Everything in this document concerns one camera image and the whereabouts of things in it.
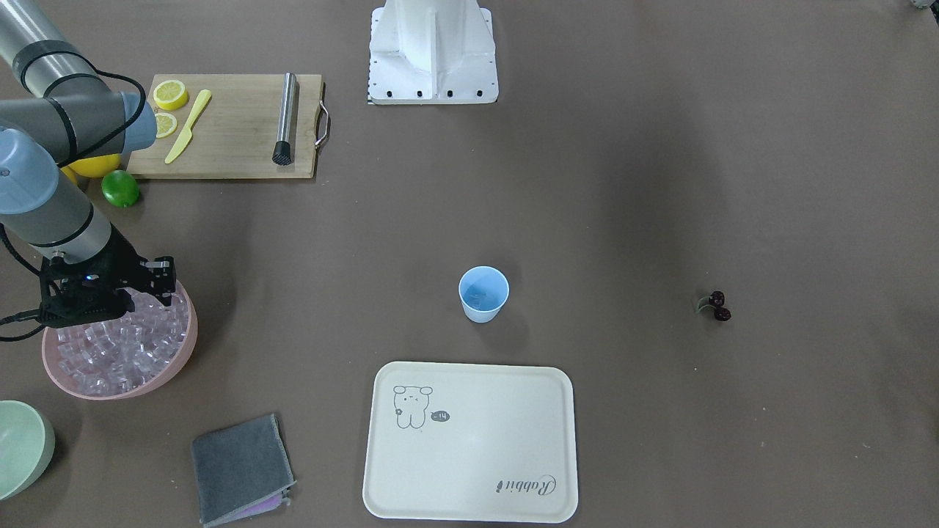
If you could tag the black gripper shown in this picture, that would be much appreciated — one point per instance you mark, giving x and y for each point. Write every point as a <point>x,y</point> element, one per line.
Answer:
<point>123,267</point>

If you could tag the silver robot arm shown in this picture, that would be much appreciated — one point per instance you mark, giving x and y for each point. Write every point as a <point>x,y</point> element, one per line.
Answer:
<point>70,114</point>

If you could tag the pile of clear ice cubes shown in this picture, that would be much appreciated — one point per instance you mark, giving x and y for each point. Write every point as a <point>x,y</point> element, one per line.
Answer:
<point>125,348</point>

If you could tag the light blue cup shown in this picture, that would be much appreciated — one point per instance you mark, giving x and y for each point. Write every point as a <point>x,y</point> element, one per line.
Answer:
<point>489,279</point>

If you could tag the dark cherries pair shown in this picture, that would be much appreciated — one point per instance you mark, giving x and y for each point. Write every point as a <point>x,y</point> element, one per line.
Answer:
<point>716,303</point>

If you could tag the green lime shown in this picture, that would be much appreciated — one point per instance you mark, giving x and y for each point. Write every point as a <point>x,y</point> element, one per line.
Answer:
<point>120,188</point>

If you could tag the yellow lemon near board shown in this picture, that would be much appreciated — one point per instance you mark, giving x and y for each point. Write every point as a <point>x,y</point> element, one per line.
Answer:
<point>96,167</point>

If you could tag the yellow plastic knife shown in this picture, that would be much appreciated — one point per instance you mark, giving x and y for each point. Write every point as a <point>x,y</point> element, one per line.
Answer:
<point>185,134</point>

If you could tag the pink bowl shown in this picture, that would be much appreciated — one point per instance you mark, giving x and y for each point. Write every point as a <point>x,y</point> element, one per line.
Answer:
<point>180,359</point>

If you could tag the lemon slice lower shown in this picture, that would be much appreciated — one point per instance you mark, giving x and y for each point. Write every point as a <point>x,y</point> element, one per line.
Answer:
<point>166,124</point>

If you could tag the lemon slice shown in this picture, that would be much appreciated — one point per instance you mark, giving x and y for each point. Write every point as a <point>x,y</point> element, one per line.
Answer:
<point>166,124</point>
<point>170,95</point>

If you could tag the wooden cutting board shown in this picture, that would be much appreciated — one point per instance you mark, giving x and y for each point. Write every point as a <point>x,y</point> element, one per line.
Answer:
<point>235,135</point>

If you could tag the steel muddler black tip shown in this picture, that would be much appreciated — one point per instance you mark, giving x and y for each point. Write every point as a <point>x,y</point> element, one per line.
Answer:
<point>283,149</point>

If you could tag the lemon slice upper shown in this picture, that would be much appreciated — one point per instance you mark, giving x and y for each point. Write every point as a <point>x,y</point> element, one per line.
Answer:
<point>170,95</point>

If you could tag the grey folded cloth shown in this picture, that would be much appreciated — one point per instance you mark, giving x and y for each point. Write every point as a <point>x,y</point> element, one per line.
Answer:
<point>241,471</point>

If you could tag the green bowl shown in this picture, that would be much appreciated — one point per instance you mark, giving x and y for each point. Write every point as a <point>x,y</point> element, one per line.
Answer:
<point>27,444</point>

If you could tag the cream rabbit tray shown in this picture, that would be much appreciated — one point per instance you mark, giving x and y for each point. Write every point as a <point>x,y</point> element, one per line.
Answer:
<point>471,442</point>

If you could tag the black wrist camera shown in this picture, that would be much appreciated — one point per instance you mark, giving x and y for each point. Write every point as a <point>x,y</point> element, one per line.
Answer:
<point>73,297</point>

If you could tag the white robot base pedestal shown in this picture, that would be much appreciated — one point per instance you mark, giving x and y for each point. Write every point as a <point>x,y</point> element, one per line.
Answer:
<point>432,53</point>

